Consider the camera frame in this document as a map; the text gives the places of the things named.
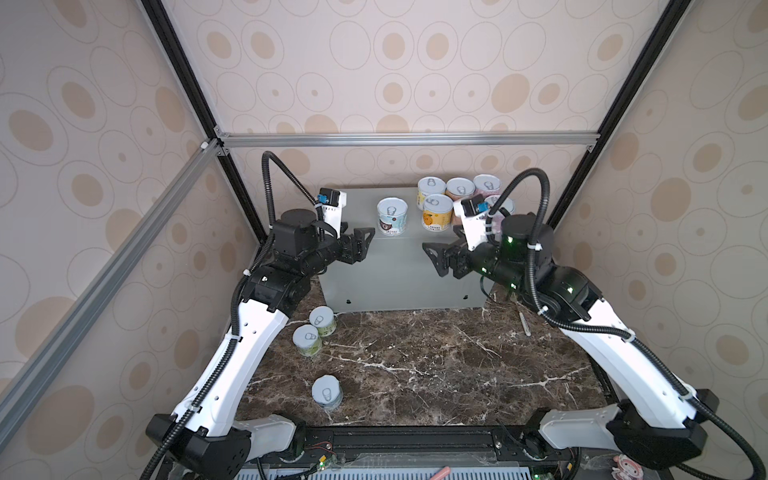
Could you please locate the teal can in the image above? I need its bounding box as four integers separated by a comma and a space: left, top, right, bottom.
377, 197, 408, 236
311, 375, 343, 411

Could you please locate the left diagonal aluminium rail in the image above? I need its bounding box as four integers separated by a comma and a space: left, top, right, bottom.
1, 138, 223, 449

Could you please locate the black base frame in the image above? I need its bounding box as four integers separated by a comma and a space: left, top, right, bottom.
239, 424, 673, 480

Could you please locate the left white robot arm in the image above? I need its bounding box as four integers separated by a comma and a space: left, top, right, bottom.
141, 209, 376, 479

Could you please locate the grey metal cabinet box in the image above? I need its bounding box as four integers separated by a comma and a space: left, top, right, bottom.
319, 187, 486, 313

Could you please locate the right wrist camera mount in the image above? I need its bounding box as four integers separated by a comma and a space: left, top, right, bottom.
453, 194, 492, 251

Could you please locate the pink toy figure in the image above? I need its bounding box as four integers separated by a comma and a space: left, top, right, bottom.
611, 454, 644, 480

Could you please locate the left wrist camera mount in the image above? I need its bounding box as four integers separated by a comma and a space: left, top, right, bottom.
317, 187, 347, 237

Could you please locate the yellow can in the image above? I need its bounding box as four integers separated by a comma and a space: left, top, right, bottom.
422, 194, 453, 232
417, 176, 446, 204

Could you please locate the pink marker pen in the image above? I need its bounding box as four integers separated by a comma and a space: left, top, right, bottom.
429, 466, 451, 480

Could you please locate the brown orange can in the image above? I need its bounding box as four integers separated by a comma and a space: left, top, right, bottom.
445, 177, 476, 200

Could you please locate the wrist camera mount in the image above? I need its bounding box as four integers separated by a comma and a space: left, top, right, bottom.
453, 194, 492, 251
317, 187, 347, 237

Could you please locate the green can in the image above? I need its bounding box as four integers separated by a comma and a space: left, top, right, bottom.
292, 324, 322, 357
309, 306, 337, 338

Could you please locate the white handled fork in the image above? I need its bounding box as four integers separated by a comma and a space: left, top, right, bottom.
518, 311, 532, 337

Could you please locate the horizontal aluminium rail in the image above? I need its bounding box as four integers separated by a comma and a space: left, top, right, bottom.
221, 131, 600, 148

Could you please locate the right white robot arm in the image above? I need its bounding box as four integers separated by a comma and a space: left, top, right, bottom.
422, 213, 767, 479

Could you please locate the pink can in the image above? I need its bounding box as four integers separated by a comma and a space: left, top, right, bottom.
473, 174, 501, 197
485, 195, 516, 214

